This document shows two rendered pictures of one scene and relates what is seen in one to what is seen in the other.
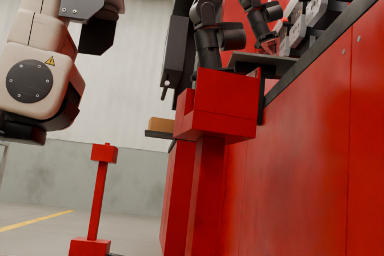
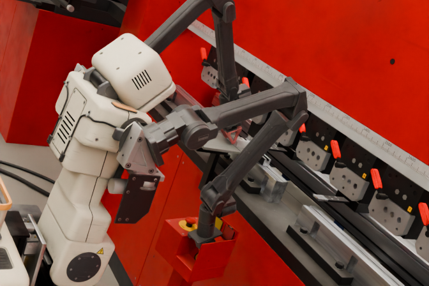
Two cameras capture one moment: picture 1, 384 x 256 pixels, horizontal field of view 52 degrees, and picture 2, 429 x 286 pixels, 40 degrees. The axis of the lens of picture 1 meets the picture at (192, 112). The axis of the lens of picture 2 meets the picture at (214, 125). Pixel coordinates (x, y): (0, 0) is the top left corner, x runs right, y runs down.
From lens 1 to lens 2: 1.64 m
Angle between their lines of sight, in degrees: 43
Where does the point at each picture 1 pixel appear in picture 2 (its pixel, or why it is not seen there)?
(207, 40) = (210, 219)
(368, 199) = not seen: outside the picture
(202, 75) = (203, 249)
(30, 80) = (85, 267)
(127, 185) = not seen: outside the picture
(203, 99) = (199, 263)
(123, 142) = not seen: outside the picture
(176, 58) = not seen: outside the picture
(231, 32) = (227, 210)
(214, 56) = (211, 230)
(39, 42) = (94, 239)
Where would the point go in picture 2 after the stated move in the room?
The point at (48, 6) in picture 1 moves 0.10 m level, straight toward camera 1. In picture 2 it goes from (96, 197) to (119, 215)
